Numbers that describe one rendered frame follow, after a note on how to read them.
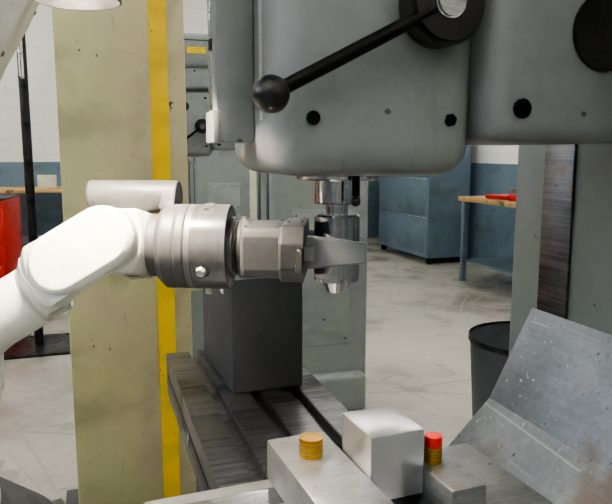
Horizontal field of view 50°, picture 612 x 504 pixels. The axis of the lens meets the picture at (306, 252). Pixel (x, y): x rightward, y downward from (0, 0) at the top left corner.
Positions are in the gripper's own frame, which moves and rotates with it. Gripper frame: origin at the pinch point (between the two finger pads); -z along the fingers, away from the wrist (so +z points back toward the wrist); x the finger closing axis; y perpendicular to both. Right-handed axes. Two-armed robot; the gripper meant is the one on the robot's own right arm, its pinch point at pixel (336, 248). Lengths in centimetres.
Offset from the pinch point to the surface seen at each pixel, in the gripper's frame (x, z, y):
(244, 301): 33.5, 14.6, 13.6
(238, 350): 33.1, 15.5, 21.5
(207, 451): 12.3, 16.4, 28.7
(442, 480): -15.1, -9.4, 17.4
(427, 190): 716, -101, 35
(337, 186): -2.4, 0.0, -6.6
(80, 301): 150, 88, 42
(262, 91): -16.8, 5.8, -14.4
